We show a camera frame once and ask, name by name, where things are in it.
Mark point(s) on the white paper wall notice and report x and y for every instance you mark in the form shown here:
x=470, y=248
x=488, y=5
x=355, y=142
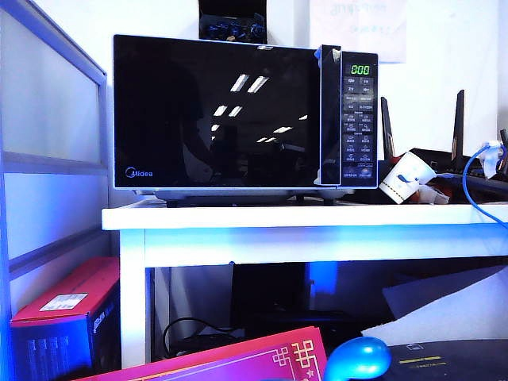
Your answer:
x=357, y=31

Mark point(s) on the pink gift box gold pattern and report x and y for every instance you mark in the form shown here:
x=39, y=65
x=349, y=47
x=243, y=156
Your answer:
x=238, y=359

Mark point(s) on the black box with gold print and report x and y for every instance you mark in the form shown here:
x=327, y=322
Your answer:
x=456, y=363

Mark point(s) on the black computer tower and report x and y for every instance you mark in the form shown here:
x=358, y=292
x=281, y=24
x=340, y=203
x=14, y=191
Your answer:
x=266, y=295

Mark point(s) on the red and blue router box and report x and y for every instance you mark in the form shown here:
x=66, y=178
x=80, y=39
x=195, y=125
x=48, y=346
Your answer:
x=59, y=321

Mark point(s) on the white table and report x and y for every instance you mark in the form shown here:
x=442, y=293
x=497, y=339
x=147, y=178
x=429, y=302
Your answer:
x=278, y=240

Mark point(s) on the red and white crumpled packet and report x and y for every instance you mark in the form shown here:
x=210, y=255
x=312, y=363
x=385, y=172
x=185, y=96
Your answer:
x=436, y=195

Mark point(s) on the white office partition panel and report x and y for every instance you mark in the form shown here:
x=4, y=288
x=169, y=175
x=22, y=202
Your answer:
x=47, y=99

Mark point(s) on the white paper cup blue print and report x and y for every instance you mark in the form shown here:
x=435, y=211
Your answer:
x=405, y=176

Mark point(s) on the grey blue sheet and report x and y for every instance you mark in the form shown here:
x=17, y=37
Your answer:
x=416, y=297

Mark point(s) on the black glass microwave door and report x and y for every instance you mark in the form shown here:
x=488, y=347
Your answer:
x=198, y=119

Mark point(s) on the glossy blue rounded object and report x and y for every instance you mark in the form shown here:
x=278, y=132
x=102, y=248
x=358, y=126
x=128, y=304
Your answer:
x=357, y=356

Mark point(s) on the black router with antennas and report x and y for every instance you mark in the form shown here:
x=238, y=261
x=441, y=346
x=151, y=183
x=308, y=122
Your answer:
x=436, y=156

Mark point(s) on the white foam sheet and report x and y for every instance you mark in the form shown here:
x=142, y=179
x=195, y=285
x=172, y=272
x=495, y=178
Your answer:
x=456, y=323

